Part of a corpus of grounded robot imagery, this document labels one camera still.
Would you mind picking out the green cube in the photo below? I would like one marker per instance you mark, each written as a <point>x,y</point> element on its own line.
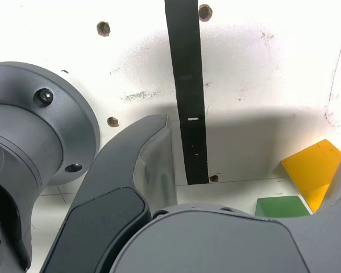
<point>278,207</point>

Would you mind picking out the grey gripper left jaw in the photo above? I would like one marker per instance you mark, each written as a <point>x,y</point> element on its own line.
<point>108,176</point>

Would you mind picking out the black tape strip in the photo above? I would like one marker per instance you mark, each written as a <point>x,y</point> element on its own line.
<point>189,85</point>

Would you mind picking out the yellow cube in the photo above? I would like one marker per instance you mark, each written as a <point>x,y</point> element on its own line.
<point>309,173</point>

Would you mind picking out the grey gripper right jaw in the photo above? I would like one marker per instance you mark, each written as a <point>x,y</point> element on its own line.
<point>216,244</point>

